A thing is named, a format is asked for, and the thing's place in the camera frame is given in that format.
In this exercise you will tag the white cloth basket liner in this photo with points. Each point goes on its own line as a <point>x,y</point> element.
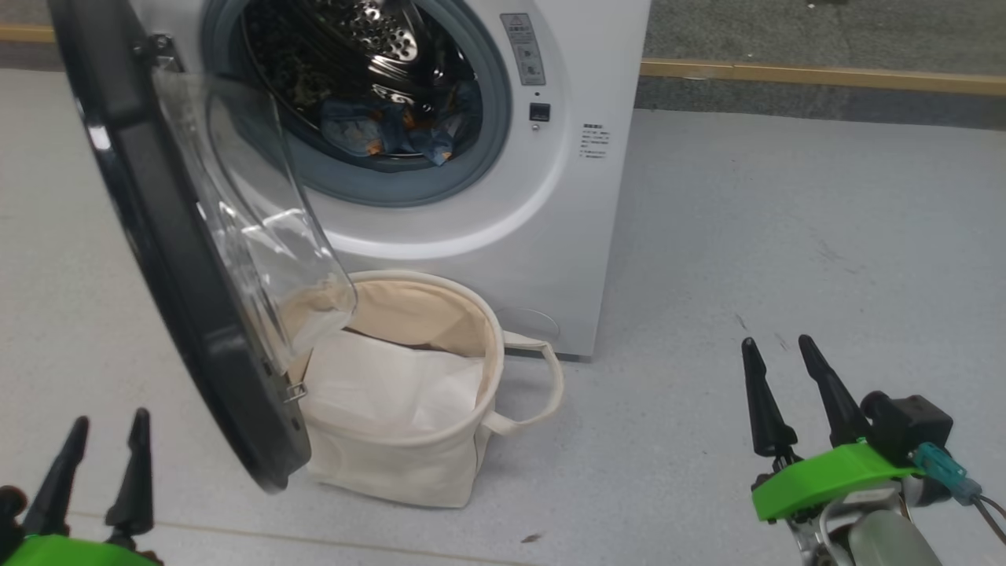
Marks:
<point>377,385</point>

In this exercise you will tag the cream canvas laundry basket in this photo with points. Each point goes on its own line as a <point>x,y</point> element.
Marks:
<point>393,472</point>

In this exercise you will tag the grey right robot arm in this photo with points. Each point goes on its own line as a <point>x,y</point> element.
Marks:
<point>888,542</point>

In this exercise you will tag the metal door hinge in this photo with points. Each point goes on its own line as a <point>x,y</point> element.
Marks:
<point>161,51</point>

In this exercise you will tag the clear text notice label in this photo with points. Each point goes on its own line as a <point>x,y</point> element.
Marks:
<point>593,141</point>

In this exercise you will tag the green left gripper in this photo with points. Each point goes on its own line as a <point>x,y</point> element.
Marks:
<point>63,554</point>

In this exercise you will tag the black door latch socket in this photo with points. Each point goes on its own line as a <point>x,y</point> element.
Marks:
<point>539,112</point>

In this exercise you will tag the white front-load washing machine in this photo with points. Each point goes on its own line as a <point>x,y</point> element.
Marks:
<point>550,236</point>

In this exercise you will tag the grey warning sticker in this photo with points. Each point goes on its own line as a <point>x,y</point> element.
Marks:
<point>523,47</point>

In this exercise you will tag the black glass washing machine door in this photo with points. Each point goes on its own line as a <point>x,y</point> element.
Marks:
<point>181,314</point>

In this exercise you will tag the white round filter cover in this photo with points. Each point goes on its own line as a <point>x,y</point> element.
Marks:
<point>534,324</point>

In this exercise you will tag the steel perforated drum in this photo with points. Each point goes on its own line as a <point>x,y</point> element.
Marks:
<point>369,39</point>

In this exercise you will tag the blue bear-print clothes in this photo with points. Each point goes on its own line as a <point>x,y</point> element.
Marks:
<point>354,130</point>

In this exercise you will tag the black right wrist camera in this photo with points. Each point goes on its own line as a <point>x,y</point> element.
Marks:
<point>912,424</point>

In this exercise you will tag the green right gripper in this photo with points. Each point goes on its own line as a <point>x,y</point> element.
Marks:
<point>825,475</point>

